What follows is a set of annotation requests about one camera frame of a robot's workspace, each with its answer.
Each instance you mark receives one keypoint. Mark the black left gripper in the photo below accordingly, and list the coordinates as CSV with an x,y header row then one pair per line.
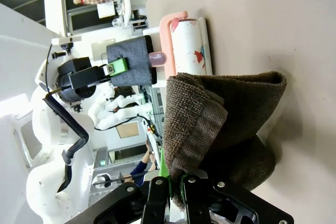
x,y
76,93

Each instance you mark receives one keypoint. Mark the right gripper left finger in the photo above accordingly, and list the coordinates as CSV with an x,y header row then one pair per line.
x,y
155,203

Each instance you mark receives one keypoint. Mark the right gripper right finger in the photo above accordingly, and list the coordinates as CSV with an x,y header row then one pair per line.
x,y
197,203

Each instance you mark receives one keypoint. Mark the pink lint roller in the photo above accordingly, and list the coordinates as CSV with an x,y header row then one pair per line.
x,y
186,43

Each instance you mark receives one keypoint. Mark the brown cloth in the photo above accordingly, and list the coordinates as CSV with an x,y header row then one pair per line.
x,y
236,108

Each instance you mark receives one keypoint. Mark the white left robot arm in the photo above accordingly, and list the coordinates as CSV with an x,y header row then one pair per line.
x,y
50,182

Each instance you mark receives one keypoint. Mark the white jointed machine arm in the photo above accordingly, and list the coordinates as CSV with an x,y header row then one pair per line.
x,y
118,108

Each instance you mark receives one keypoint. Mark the person in blue sleeve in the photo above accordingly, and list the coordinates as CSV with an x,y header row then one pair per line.
x,y
140,167

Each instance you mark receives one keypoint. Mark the white square column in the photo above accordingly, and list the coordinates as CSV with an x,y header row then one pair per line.
x,y
55,1

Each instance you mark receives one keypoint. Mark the white ceiling air vent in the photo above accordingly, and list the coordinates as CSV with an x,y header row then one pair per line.
x,y
29,140

